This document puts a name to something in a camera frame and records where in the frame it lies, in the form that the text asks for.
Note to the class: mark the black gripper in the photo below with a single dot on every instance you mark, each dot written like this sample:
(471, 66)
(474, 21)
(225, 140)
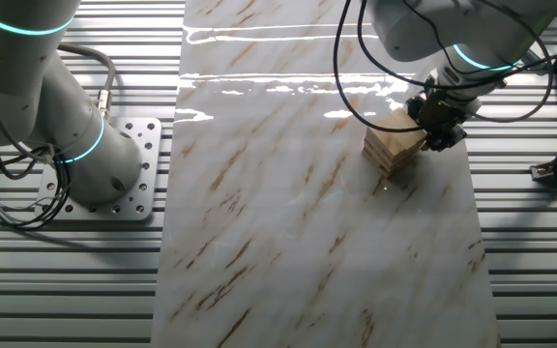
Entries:
(445, 111)

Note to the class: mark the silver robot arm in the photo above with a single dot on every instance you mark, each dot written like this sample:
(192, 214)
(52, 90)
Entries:
(90, 154)

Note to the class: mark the white marble pattern sheet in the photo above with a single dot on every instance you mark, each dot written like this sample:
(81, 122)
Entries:
(283, 217)

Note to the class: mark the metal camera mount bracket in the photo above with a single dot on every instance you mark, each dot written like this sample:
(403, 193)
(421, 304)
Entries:
(544, 171)

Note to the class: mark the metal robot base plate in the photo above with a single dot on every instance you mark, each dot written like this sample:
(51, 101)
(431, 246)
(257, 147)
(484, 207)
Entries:
(148, 145)

